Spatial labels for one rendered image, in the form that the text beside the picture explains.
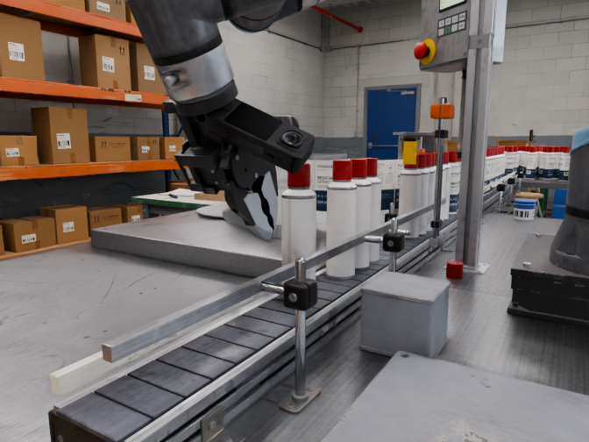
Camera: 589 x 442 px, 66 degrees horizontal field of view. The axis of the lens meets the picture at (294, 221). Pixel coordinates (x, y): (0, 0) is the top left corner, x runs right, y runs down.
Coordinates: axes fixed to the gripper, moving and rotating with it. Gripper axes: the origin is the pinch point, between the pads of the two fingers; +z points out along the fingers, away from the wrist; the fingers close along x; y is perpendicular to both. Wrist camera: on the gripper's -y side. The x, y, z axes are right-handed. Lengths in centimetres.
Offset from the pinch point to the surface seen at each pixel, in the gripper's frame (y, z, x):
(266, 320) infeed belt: 0.1, 9.5, 7.2
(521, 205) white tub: -18, 78, -112
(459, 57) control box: -10, 3, -65
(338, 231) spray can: -0.2, 12.7, -15.6
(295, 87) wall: 426, 260, -674
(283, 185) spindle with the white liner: 26, 20, -38
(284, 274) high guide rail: -4.3, 1.8, 5.4
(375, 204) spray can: -1.7, 16.6, -28.4
